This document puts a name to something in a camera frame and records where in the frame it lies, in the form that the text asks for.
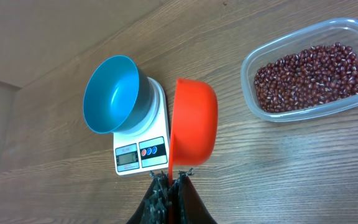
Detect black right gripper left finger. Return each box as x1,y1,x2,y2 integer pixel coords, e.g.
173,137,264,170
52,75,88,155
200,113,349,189
127,171,170,224

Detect red adzuki beans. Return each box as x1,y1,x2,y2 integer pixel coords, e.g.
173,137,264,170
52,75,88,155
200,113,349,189
254,42,358,113

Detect white digital kitchen scale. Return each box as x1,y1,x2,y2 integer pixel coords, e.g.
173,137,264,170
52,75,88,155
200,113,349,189
113,78,170,175

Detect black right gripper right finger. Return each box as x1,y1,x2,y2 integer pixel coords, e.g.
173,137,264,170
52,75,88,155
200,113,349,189
172,168,217,224

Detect blue plastic bowl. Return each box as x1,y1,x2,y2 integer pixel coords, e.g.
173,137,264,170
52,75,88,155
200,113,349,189
83,55,154,134

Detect clear plastic bean container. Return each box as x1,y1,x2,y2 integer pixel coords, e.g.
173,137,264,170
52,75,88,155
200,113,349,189
241,18,358,123

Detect red plastic measuring scoop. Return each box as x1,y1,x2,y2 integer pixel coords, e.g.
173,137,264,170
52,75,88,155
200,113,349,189
167,77,219,224

